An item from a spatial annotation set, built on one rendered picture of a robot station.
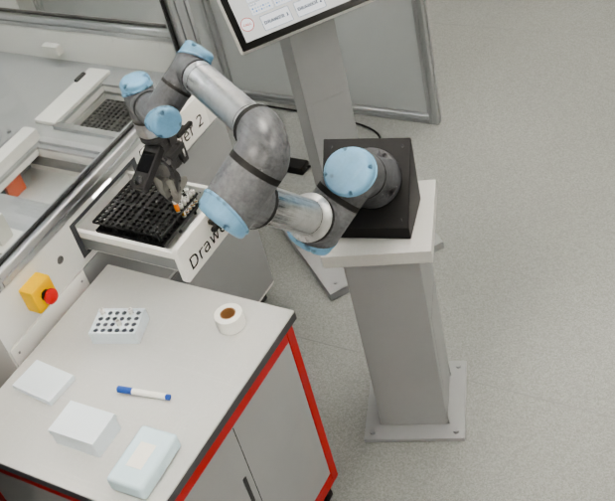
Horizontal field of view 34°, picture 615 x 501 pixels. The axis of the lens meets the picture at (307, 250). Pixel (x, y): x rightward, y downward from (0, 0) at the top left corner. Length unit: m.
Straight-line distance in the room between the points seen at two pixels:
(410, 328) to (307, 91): 0.94
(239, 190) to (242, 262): 1.39
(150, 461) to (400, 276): 0.84
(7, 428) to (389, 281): 1.01
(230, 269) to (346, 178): 1.04
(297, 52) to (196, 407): 1.35
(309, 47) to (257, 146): 1.32
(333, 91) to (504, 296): 0.88
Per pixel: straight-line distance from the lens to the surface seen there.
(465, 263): 3.54
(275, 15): 3.06
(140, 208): 2.64
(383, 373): 2.90
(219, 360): 2.36
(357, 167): 2.30
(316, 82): 3.30
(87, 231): 2.64
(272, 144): 1.94
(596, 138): 4.03
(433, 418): 3.05
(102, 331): 2.51
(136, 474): 2.16
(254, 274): 3.40
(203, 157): 3.03
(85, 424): 2.29
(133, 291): 2.61
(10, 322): 2.54
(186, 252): 2.45
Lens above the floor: 2.44
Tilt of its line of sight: 41 degrees down
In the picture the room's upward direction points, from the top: 15 degrees counter-clockwise
